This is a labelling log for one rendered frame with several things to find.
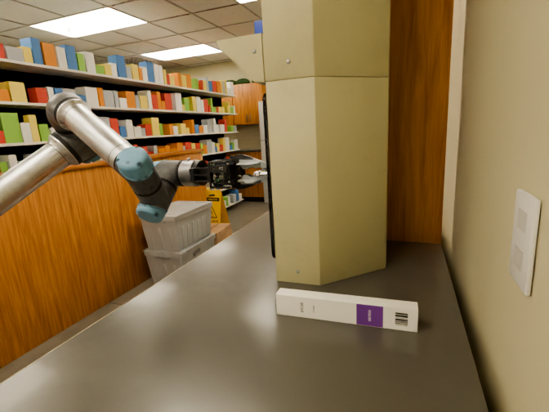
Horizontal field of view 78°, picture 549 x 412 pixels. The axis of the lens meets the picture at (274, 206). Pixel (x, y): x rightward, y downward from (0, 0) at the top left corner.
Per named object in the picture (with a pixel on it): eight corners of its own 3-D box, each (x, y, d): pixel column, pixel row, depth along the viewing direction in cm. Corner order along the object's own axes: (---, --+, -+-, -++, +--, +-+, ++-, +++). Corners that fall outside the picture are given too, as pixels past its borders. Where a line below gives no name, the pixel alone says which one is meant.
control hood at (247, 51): (305, 93, 104) (304, 58, 102) (265, 82, 75) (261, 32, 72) (270, 96, 108) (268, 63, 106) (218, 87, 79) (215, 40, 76)
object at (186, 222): (216, 233, 343) (213, 200, 336) (180, 253, 288) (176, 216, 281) (181, 230, 358) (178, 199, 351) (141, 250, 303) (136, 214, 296)
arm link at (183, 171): (194, 184, 102) (191, 156, 100) (207, 184, 100) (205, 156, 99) (179, 188, 95) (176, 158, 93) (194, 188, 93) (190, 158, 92)
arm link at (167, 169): (155, 194, 102) (167, 172, 107) (186, 194, 98) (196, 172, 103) (140, 176, 96) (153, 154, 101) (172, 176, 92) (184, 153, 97)
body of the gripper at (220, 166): (229, 190, 88) (189, 189, 92) (243, 184, 96) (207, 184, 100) (227, 159, 86) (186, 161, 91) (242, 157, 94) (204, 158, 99)
